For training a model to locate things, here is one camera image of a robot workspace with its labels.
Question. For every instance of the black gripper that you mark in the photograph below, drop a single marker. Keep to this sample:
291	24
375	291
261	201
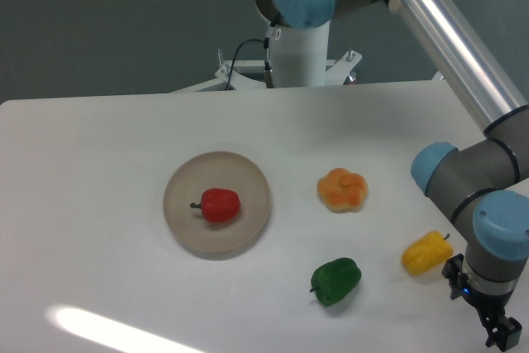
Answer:
490	299

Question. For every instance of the red bell pepper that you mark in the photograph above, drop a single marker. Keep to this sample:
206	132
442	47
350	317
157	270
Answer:
218	205

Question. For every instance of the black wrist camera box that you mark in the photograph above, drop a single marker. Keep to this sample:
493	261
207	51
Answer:
452	272

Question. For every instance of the yellow bell pepper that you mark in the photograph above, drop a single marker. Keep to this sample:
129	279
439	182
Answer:
426	253

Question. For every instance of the beige round plate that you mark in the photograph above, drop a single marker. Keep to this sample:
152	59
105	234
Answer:
217	169

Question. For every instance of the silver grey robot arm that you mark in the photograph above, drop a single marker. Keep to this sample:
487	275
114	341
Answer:
471	187

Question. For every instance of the green bell pepper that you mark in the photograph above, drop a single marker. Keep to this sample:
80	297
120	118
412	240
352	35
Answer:
334	280

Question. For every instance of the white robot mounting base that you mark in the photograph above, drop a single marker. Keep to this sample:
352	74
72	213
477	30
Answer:
286	58

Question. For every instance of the orange knotted bread roll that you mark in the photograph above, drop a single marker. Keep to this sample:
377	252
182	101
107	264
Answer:
342	190

